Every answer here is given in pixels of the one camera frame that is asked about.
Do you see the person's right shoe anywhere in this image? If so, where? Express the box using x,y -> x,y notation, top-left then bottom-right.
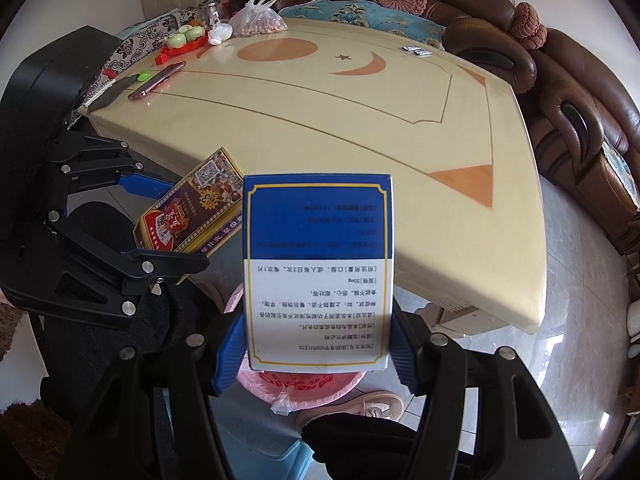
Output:
295,391 -> 405,433

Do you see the light blue plastic stool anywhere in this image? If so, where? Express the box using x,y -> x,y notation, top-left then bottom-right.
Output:
210,395 -> 326,480

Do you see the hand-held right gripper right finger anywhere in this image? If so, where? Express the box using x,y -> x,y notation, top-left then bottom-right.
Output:
390,297 -> 581,480

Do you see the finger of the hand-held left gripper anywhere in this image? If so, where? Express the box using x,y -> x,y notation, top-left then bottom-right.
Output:
47,132 -> 173,197
0,210 -> 211,320

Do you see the blue floral seat cover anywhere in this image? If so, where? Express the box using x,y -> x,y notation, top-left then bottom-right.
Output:
600,137 -> 640,211

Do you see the pink trash bin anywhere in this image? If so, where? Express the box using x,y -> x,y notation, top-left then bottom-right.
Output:
222,282 -> 368,416

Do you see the plastic bag of peanuts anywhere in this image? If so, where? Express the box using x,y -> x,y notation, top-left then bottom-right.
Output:
229,0 -> 288,38

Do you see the brown fuzzy rug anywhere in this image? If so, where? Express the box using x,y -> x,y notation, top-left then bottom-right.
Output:
0,397 -> 76,480

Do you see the red patterned box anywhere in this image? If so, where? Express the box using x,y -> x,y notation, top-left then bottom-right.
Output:
132,146 -> 246,256

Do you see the brown leather sofa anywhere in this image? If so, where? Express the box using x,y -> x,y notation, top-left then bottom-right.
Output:
227,0 -> 640,256

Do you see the glass jar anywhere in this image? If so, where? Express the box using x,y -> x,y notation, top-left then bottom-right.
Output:
197,0 -> 226,26

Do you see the red plastic tray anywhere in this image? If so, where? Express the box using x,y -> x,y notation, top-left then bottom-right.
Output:
155,35 -> 208,66

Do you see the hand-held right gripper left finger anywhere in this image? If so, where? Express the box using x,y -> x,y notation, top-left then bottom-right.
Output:
65,310 -> 251,480

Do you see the black knife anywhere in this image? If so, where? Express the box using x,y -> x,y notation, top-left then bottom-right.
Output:
87,76 -> 138,113

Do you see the pink smartphone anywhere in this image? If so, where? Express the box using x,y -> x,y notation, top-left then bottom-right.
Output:
127,61 -> 187,101

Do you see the black white patterned cloth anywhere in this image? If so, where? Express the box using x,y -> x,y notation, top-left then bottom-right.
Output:
80,7 -> 183,106

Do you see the blue floral cushion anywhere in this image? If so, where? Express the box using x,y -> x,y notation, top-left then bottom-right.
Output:
280,0 -> 446,51

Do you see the blue and white box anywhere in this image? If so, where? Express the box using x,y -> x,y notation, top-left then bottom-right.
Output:
241,174 -> 395,373

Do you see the person's right leg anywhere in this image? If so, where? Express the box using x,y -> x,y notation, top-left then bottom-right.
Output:
300,415 -> 431,480

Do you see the small white crumpled bag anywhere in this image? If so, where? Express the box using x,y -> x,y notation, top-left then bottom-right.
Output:
207,20 -> 233,45

